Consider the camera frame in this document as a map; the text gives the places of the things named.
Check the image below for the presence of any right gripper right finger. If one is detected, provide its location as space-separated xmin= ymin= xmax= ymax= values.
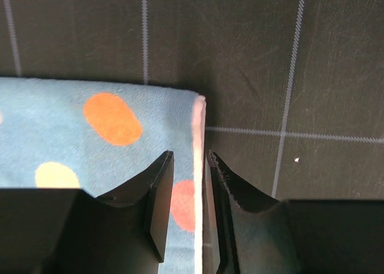
xmin=205 ymin=151 xmax=383 ymax=273

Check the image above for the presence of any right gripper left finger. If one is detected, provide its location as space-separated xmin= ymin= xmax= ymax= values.
xmin=1 ymin=151 xmax=174 ymax=273

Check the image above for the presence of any orange patterned towel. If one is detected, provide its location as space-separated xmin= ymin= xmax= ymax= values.
xmin=1 ymin=77 xmax=206 ymax=273

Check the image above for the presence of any black grid mat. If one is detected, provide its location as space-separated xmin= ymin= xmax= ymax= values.
xmin=1 ymin=0 xmax=383 ymax=273

